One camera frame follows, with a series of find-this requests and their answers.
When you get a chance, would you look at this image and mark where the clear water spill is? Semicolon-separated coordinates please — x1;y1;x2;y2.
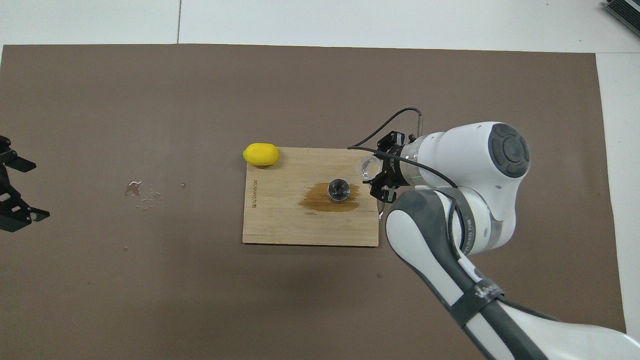
124;180;163;211

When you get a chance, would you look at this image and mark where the wooden cutting board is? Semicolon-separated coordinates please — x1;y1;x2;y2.
242;147;385;247

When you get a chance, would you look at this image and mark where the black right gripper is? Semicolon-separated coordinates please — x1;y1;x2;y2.
369;131;417;204

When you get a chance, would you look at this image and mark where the brown table mat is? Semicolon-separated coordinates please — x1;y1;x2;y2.
0;44;627;360

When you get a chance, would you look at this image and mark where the steel double jigger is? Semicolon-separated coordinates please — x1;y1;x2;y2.
327;179;352;203

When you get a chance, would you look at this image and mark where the grey ribbed device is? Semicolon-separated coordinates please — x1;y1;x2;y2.
602;0;640;37

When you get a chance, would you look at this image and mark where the clear glass cup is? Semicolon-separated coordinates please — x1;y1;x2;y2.
356;154;384;182

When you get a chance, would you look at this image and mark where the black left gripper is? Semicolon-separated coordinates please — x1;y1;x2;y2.
0;135;51;234

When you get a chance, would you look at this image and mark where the yellow lemon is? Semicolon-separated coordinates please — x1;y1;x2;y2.
242;143;280;167

